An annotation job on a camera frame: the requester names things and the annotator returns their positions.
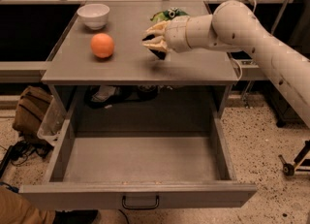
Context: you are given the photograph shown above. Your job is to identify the grey top drawer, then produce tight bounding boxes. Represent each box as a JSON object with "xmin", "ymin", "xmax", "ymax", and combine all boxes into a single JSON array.
[{"xmin": 20, "ymin": 119, "xmax": 257, "ymax": 209}]

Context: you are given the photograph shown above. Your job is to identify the grey cabinet with counter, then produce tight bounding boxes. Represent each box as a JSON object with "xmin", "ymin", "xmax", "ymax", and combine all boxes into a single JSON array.
[{"xmin": 43, "ymin": 1, "xmax": 237, "ymax": 137}]

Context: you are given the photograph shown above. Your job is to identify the clear plastic bin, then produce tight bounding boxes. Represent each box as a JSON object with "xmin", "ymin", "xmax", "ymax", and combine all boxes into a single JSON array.
[{"xmin": 37, "ymin": 99, "xmax": 65, "ymax": 146}]

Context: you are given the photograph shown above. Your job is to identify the black cables on floor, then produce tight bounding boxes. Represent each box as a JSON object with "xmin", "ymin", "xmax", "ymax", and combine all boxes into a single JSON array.
[{"xmin": 0, "ymin": 140, "xmax": 52, "ymax": 179}]

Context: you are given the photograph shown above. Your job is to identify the brown backpack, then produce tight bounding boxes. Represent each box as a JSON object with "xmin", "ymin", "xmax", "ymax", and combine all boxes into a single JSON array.
[{"xmin": 13, "ymin": 86, "xmax": 52, "ymax": 139}]

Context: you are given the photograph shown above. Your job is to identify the black drawer handle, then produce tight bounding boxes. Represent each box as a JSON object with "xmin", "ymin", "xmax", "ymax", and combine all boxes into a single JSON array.
[{"xmin": 122, "ymin": 196, "xmax": 160, "ymax": 210}]

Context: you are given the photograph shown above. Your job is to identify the green chip bag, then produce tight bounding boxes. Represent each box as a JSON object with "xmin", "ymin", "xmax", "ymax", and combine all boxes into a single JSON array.
[{"xmin": 150, "ymin": 8, "xmax": 187, "ymax": 23}]

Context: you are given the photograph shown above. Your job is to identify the dark round container under counter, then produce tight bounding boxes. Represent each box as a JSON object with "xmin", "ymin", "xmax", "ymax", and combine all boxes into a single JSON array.
[{"xmin": 137, "ymin": 85, "xmax": 158, "ymax": 101}]

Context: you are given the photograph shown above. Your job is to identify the metal stand pole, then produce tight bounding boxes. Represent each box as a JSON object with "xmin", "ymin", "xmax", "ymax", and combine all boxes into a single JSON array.
[{"xmin": 239, "ymin": 0, "xmax": 302, "ymax": 108}]

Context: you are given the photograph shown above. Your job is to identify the black wheeled stand base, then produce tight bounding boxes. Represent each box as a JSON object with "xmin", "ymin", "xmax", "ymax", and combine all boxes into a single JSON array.
[{"xmin": 279, "ymin": 141, "xmax": 310, "ymax": 176}]

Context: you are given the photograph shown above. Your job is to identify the white ceramic bowl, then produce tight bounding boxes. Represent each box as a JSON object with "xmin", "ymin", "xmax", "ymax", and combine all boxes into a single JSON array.
[{"xmin": 77, "ymin": 4, "xmax": 109, "ymax": 30}]

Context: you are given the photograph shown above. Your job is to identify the black bag with paper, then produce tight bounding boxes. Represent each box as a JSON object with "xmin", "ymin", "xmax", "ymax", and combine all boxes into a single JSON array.
[{"xmin": 84, "ymin": 85, "xmax": 133, "ymax": 109}]

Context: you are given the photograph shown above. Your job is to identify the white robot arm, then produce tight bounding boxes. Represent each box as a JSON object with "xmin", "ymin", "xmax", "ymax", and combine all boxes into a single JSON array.
[{"xmin": 142, "ymin": 0, "xmax": 310, "ymax": 126}]

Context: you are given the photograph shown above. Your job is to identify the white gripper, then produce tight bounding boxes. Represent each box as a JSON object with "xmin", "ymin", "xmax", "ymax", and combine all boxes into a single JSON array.
[{"xmin": 142, "ymin": 16, "xmax": 191, "ymax": 52}]

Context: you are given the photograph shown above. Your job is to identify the black rxbar chocolate wrapper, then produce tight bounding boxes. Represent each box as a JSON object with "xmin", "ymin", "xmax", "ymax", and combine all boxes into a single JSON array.
[{"xmin": 142, "ymin": 34, "xmax": 166, "ymax": 60}]

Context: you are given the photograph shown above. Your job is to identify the orange fruit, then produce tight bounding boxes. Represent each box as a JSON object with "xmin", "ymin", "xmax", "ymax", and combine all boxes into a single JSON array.
[{"xmin": 90, "ymin": 33, "xmax": 114, "ymax": 58}]

